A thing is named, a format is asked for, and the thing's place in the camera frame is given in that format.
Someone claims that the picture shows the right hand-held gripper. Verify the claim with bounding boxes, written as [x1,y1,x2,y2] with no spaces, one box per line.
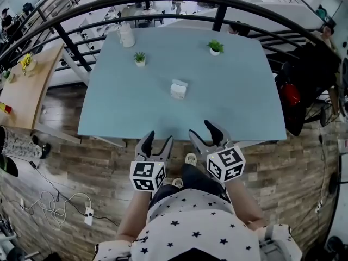
[188,120,247,184]

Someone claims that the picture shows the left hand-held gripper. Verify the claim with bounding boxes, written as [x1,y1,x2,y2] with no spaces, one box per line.
[129,130,175,192]

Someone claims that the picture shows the small white jar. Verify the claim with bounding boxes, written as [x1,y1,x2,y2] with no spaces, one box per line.
[170,79,189,101]

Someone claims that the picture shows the person's right forearm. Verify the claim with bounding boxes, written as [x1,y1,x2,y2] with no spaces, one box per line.
[225,177,269,230]

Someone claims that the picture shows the person's left forearm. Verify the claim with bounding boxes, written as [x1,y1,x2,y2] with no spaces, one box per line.
[116,190,153,242]

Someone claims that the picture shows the light blue table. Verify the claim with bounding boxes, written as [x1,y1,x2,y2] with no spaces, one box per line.
[77,27,288,148]

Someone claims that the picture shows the person's black trousers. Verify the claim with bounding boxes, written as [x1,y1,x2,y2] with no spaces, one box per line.
[151,163,228,201]

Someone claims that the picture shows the person's star print shirt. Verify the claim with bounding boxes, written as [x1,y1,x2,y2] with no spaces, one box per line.
[92,188,303,261]

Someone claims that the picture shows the green plant in square pot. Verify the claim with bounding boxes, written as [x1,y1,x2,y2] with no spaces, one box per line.
[133,51,146,67]

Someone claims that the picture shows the green plant in round pot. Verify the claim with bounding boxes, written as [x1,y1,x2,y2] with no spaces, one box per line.
[206,39,225,57]

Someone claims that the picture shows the red helmet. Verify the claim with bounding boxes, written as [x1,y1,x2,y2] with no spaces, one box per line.
[279,82,301,107]

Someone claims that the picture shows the white water bottle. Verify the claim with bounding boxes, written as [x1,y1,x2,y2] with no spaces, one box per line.
[117,21,136,48]

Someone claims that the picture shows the black metal railing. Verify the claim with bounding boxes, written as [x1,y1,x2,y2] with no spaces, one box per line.
[0,0,341,73]

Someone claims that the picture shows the black chair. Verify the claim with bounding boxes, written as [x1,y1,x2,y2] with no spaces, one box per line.
[274,42,341,137]

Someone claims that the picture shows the wooden table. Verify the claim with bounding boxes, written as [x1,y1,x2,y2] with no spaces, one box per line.
[0,42,66,132]

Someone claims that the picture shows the black and green bag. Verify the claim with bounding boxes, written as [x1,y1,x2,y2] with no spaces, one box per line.
[0,155,20,178]

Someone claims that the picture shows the yellow flowers in pot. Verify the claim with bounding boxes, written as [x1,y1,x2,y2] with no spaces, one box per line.
[19,52,36,74]

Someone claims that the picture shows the small green potted plant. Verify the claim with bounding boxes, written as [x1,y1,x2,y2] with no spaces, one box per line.
[2,68,15,83]

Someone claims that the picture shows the black floor cable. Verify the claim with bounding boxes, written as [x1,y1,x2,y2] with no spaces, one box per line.
[5,153,121,227]

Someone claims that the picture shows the white power strip with cable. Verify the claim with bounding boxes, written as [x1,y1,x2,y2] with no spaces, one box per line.
[20,191,92,231]

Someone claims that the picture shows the grey shoulder strap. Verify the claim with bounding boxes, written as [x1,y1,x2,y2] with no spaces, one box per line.
[258,224,290,261]

